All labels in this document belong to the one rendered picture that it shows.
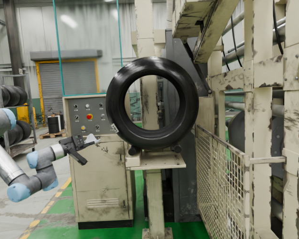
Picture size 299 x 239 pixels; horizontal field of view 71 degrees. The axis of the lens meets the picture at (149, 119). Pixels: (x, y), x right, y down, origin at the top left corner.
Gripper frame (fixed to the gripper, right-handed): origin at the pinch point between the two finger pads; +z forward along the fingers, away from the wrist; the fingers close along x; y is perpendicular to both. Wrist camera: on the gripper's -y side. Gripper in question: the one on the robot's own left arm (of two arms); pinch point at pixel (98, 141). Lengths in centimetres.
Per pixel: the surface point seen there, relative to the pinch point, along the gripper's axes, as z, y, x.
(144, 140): 23.4, -9.0, -9.0
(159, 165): 28.8, -26.8, -6.0
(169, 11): 112, 93, 2
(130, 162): 15.3, -18.7, 2.0
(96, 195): 17, -40, 87
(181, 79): 46, 15, -34
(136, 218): 48, -81, 91
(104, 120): 38, 20, 60
